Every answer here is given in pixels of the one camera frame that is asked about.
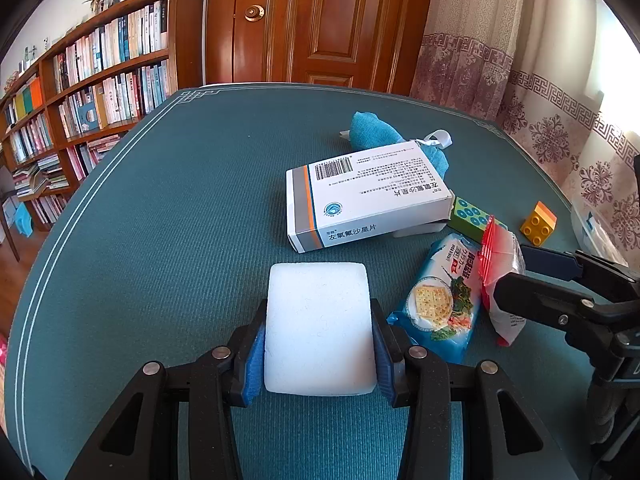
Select white snack packet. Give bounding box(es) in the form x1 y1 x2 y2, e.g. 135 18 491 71
477 215 528 348

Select white sponge block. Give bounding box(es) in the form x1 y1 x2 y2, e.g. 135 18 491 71
265 261 378 396

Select blue cloth pouch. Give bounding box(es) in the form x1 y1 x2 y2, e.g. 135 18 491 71
347 111 453 177

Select blue plastic stool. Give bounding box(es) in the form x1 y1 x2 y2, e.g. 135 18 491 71
12 204 34 237

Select blue cracker packet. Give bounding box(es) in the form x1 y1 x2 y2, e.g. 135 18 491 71
386 232 488 365

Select wooden bookshelf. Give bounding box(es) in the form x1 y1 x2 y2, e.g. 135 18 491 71
0 0 208 235

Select rows of books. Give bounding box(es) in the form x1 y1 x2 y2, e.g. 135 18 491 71
0 0 172 226

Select white medicine box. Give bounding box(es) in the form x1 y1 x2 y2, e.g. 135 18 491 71
286 141 457 253

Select yellow toy brick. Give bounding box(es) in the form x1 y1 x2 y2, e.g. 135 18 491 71
520 201 557 247

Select teal table mat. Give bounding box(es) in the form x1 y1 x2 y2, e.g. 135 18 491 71
0 85 640 480

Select green dotted block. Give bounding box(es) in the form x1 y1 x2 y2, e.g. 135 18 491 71
448 196 496 241

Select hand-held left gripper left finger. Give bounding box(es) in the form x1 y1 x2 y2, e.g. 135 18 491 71
65 299 271 480

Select brown wooden door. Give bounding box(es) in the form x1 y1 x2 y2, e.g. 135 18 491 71
205 0 438 96

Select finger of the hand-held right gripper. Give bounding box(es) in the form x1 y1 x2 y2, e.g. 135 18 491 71
492 270 626 348
520 244 640 286

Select patterned white purple curtain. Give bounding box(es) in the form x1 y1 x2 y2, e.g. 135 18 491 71
410 0 640 261

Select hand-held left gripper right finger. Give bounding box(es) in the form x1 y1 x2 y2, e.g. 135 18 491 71
370 297 576 480

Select clear plastic bowl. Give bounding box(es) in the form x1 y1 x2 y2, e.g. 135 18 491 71
570 200 636 267

